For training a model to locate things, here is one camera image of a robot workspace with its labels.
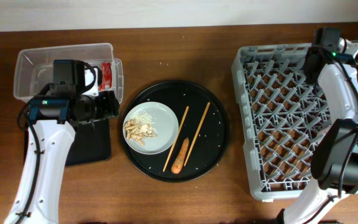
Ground wooden chopstick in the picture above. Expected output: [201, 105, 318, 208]
[162, 106, 190, 172]
[184, 102, 211, 166]

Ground carrot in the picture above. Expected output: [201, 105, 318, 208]
[171, 138, 190, 174]

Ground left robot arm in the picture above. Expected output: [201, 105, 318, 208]
[5, 60, 119, 223]

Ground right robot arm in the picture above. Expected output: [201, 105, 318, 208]
[274, 27, 358, 223]

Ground grey dishwasher rack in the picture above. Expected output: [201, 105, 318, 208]
[231, 44, 331, 202]

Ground grey plate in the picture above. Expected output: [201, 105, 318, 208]
[122, 101, 179, 155]

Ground black round tray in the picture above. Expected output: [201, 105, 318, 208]
[122, 80, 230, 182]

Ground peanut and rice scraps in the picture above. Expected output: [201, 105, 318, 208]
[124, 110, 157, 146]

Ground red wrapper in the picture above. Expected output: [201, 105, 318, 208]
[99, 62, 112, 91]

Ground black rectangular tray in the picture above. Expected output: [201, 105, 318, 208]
[25, 115, 111, 176]

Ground crumpled white tissue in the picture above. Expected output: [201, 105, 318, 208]
[85, 68, 98, 89]

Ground clear plastic bin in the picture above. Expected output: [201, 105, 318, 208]
[13, 43, 124, 103]

